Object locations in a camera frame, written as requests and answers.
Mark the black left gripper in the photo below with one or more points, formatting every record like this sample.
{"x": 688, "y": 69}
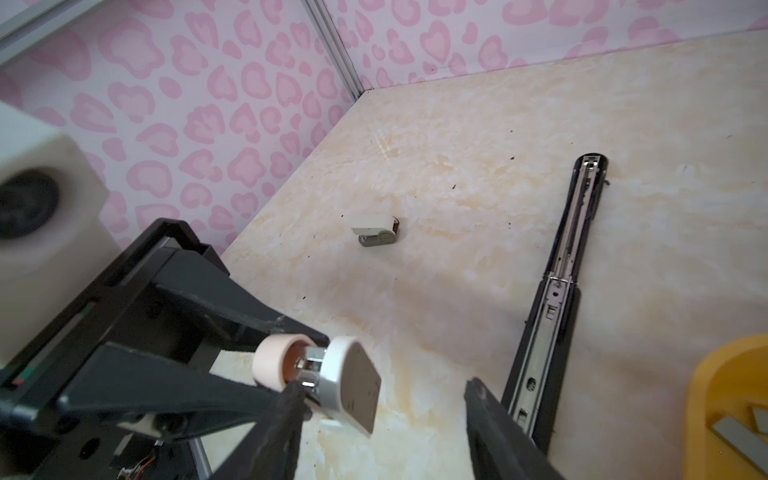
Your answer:
{"x": 117, "y": 386}

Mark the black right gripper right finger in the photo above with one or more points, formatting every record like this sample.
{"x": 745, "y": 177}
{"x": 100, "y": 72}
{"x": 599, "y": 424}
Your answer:
{"x": 498, "y": 447}

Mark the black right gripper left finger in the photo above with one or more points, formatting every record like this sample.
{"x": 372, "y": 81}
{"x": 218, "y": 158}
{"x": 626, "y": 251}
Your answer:
{"x": 271, "y": 448}

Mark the yellow plastic tray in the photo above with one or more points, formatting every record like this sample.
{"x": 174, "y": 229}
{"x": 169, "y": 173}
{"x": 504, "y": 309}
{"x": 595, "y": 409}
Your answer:
{"x": 731, "y": 380}

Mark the staple strip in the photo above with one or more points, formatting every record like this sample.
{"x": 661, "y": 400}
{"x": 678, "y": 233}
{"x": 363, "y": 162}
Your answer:
{"x": 743, "y": 441}

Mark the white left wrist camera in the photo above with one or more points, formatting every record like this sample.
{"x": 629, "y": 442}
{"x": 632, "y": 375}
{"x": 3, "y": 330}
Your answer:
{"x": 53, "y": 244}

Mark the aluminium frame bar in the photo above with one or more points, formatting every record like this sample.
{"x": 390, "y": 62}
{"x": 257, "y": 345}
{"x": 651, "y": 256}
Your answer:
{"x": 331, "y": 39}

